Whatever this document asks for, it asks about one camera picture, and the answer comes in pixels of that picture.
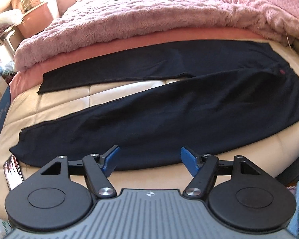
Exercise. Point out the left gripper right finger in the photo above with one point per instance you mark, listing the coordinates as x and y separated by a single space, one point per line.
238 193

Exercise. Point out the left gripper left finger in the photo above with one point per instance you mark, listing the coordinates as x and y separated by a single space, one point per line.
62 192

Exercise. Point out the black pants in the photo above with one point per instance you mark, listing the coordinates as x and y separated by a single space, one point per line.
224 94

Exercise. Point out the smartphone on bed edge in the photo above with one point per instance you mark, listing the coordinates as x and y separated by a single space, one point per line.
12 172

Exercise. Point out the beige leather mattress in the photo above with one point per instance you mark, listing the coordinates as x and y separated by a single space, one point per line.
273 154

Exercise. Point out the salmon pink bed sheet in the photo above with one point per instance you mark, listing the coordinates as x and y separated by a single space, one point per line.
33 76

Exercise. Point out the terracotta storage bin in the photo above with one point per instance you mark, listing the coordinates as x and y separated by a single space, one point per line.
38 18

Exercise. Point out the pink fluffy blanket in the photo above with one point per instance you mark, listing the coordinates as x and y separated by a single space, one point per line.
95 21

